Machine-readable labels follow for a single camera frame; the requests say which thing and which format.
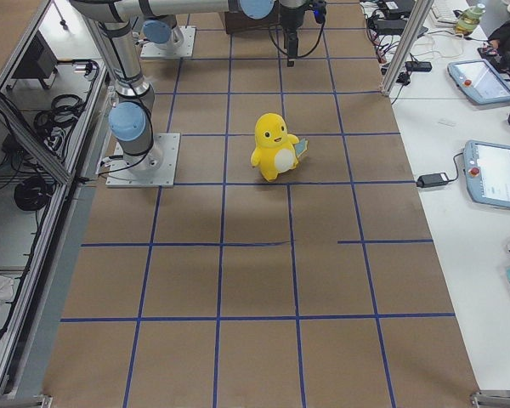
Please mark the black power brick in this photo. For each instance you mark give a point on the black power brick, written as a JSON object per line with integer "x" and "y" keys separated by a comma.
{"x": 431, "y": 180}

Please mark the lower teach pendant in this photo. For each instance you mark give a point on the lower teach pendant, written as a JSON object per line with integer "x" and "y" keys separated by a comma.
{"x": 487, "y": 172}

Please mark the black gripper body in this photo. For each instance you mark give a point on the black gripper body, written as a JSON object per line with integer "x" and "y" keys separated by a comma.
{"x": 290, "y": 18}

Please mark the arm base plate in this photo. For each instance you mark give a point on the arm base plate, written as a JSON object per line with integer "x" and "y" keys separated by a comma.
{"x": 165, "y": 43}
{"x": 156, "y": 169}

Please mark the upper teach pendant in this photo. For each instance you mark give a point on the upper teach pendant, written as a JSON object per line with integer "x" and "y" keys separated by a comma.
{"x": 479, "y": 81}

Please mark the aluminium side frame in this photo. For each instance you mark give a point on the aluminium side frame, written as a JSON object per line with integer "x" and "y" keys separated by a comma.
{"x": 33, "y": 179}

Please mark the green bottle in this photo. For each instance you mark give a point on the green bottle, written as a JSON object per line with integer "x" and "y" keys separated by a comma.
{"x": 469, "y": 19}

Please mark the aluminium frame post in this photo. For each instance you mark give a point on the aluminium frame post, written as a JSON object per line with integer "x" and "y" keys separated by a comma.
{"x": 410, "y": 34}

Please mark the dark brown wooden drawer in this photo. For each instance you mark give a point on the dark brown wooden drawer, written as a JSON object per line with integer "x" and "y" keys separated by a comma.
{"x": 239, "y": 22}

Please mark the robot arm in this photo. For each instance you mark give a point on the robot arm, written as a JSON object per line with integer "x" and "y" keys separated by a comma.
{"x": 290, "y": 12}
{"x": 109, "y": 23}

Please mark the yellow plush dinosaur toy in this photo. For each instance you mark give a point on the yellow plush dinosaur toy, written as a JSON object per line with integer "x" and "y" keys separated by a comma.
{"x": 276, "y": 151}

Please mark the teach pendant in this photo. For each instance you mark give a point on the teach pendant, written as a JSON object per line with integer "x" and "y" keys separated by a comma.
{"x": 479, "y": 81}
{"x": 487, "y": 172}

